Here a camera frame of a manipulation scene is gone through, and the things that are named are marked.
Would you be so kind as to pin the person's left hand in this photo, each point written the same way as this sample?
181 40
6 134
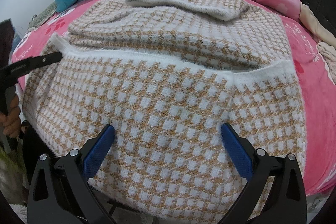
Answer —
11 123

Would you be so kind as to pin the pink bed sheet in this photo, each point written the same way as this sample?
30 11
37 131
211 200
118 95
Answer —
318 90

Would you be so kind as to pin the beige white houndstooth knit coat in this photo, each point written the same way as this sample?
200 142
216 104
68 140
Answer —
166 74

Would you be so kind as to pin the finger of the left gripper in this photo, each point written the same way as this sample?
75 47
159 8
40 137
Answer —
25 66

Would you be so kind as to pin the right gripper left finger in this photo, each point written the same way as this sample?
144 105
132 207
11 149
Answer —
59 190

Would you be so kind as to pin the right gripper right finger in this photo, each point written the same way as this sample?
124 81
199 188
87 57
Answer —
274 192

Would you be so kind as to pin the cream fluffy garment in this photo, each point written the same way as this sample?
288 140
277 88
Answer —
324 38

